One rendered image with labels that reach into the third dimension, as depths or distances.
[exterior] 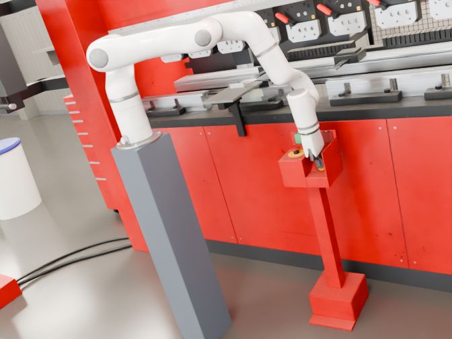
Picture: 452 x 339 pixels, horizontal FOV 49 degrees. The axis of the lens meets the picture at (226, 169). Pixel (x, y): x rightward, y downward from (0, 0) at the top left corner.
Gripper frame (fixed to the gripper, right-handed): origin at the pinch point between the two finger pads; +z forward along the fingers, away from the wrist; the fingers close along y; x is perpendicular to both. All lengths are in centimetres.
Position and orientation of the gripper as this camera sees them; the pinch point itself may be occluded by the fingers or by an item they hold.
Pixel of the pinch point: (319, 162)
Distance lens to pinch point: 201.1
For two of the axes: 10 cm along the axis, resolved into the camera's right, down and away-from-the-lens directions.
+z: 3.5, 8.3, 4.4
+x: 8.2, -0.4, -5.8
